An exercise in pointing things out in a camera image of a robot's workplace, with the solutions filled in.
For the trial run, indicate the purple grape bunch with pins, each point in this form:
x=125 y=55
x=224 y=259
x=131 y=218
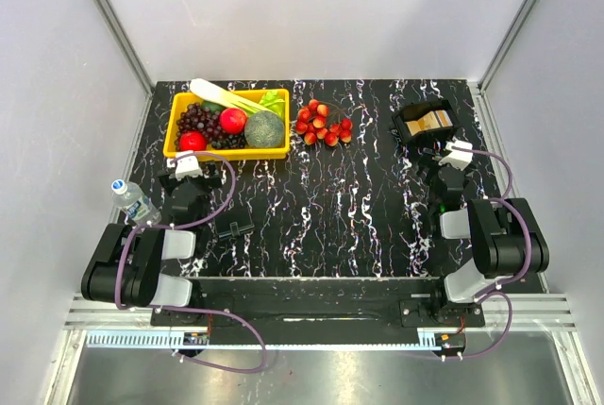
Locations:
x=207 y=123

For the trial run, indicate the red cherry bunch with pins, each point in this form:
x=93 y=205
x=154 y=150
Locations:
x=322 y=122

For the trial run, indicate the white green leek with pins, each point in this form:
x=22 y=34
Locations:
x=215 y=94

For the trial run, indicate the green lettuce leaf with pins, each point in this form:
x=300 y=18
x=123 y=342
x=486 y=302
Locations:
x=271 y=101

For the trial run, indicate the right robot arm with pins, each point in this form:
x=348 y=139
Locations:
x=506 y=240

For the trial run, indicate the green cantaloupe melon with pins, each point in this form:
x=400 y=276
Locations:
x=264 y=130

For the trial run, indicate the green avocado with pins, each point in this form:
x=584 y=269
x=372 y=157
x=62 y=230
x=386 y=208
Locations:
x=211 y=107

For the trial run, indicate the aluminium frame rail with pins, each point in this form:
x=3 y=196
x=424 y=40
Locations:
x=530 y=312

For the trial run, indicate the black card box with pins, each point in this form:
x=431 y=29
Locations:
x=426 y=123

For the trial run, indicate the yellow plastic basket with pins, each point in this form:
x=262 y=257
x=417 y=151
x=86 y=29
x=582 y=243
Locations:
x=182 y=100

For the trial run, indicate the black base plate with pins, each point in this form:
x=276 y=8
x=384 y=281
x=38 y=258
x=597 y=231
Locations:
x=320 y=312

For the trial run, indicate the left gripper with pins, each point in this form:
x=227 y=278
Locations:
x=209 y=183

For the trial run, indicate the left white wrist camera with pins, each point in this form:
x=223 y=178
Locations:
x=186 y=165

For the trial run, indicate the red apple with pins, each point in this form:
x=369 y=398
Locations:
x=232 y=121
x=192 y=141

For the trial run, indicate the red apple lower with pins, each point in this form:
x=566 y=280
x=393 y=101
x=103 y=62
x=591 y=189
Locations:
x=192 y=141

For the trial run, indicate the red apple upper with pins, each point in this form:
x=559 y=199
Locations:
x=232 y=121

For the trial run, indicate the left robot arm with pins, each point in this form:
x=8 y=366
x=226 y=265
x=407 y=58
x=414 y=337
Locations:
x=142 y=283

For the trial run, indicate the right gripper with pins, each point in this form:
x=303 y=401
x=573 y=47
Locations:
x=431 y=160

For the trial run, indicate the plastic water bottle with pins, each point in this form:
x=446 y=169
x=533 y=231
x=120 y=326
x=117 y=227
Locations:
x=129 y=198

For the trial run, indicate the black card holder wallet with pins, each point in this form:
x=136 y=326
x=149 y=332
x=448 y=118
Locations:
x=233 y=223

